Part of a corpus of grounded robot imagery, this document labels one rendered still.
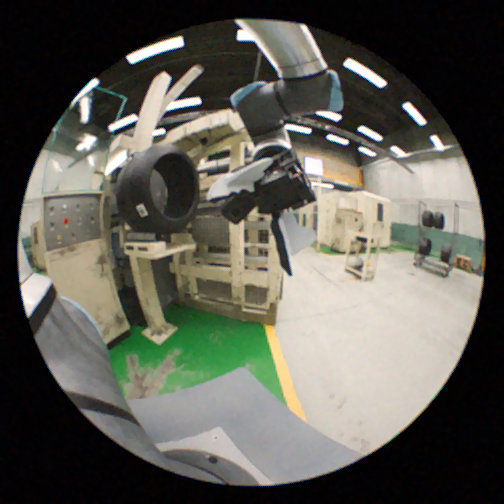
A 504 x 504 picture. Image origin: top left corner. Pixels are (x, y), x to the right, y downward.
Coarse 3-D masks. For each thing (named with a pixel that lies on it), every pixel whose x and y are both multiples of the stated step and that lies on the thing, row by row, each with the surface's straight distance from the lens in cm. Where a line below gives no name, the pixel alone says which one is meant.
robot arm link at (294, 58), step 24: (240, 24) 31; (264, 24) 29; (288, 24) 29; (264, 48) 31; (288, 48) 29; (312, 48) 31; (288, 72) 31; (312, 72) 30; (288, 96) 33; (312, 96) 32; (336, 96) 32
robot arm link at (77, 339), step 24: (24, 264) 21; (24, 288) 19; (48, 288) 20; (48, 312) 18; (72, 312) 26; (48, 336) 18; (72, 336) 20; (96, 336) 26; (48, 360) 18; (72, 360) 18; (96, 360) 21; (72, 384) 17; (96, 384) 18
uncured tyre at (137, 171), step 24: (168, 144) 101; (144, 168) 82; (168, 168) 128; (192, 168) 109; (120, 192) 91; (144, 192) 80; (168, 192) 129; (192, 192) 121; (144, 216) 82; (168, 216) 125; (192, 216) 105
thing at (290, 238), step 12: (288, 216) 23; (276, 228) 22; (288, 228) 23; (300, 228) 22; (276, 240) 22; (288, 240) 23; (300, 240) 22; (312, 240) 22; (288, 252) 22; (288, 264) 21
